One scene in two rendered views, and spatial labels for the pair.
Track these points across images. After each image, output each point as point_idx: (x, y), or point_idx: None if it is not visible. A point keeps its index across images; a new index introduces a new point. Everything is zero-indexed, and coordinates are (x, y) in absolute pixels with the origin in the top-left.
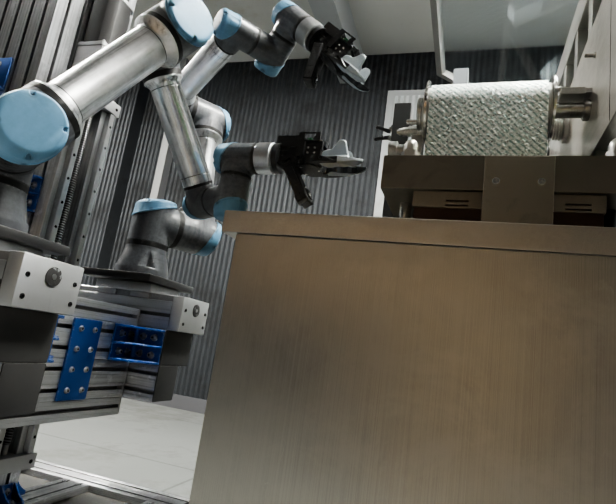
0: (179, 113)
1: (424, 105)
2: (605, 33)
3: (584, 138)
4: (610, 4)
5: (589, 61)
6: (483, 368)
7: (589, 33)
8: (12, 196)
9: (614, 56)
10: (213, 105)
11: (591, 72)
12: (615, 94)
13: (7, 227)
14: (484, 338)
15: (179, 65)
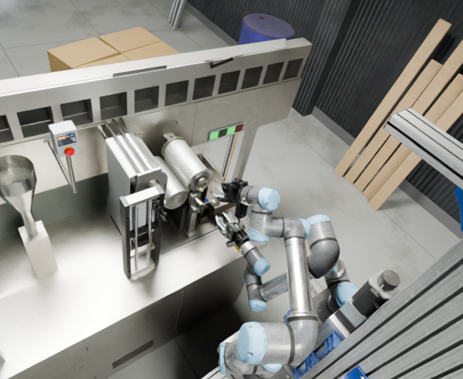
0: None
1: (212, 179)
2: (189, 119)
3: (160, 147)
4: (195, 112)
5: (167, 120)
6: None
7: (161, 105)
8: (328, 297)
9: (197, 130)
10: (267, 323)
11: (170, 126)
12: (196, 140)
13: (320, 292)
14: None
15: (310, 255)
